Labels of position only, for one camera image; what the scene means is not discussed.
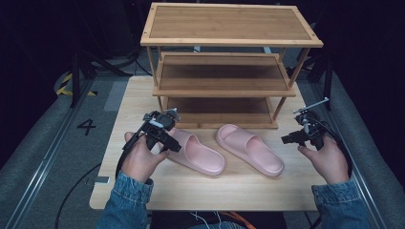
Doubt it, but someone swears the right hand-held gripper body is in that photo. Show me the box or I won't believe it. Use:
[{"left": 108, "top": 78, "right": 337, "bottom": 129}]
[{"left": 292, "top": 97, "right": 330, "bottom": 151}]

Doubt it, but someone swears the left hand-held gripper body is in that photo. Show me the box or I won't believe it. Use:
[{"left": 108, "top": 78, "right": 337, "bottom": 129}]
[{"left": 139, "top": 108, "right": 181, "bottom": 151}]

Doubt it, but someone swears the pink slipper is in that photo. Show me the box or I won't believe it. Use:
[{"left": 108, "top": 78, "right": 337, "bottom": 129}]
[
  {"left": 165, "top": 127, "right": 226, "bottom": 177},
  {"left": 215, "top": 123, "right": 285, "bottom": 177}
]

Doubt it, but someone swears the wooden three-tier shoe rack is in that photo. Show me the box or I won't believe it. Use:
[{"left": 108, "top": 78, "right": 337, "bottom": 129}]
[{"left": 139, "top": 2, "right": 325, "bottom": 130}]

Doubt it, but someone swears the person's left hand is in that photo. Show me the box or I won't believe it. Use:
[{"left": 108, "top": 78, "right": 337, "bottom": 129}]
[{"left": 120, "top": 131, "right": 169, "bottom": 184}]

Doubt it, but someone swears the person's right hand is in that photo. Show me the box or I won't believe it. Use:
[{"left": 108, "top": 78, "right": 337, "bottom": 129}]
[{"left": 297, "top": 135, "right": 351, "bottom": 185}]

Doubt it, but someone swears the black metal stand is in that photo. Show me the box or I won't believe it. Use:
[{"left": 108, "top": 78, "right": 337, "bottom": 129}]
[
  {"left": 322, "top": 60, "right": 334, "bottom": 112},
  {"left": 70, "top": 51, "right": 133, "bottom": 109}
]

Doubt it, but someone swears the grey floor tape patch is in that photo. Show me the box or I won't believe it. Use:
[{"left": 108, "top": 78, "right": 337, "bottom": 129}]
[{"left": 103, "top": 80, "right": 129, "bottom": 113}]

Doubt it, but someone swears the yellow and black striped tape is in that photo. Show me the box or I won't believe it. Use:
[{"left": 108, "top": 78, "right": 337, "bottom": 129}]
[{"left": 56, "top": 73, "right": 98, "bottom": 97}]

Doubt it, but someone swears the white cord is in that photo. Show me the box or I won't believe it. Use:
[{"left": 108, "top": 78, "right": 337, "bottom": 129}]
[{"left": 190, "top": 211, "right": 224, "bottom": 229}]

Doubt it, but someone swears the metal floor rail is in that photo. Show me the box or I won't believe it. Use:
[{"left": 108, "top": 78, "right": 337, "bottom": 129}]
[
  {"left": 313, "top": 80, "right": 388, "bottom": 229},
  {"left": 3, "top": 79, "right": 94, "bottom": 229}
]

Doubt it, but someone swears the orange strap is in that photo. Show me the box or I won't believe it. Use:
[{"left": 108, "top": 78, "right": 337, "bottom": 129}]
[{"left": 219, "top": 211, "right": 257, "bottom": 229}]

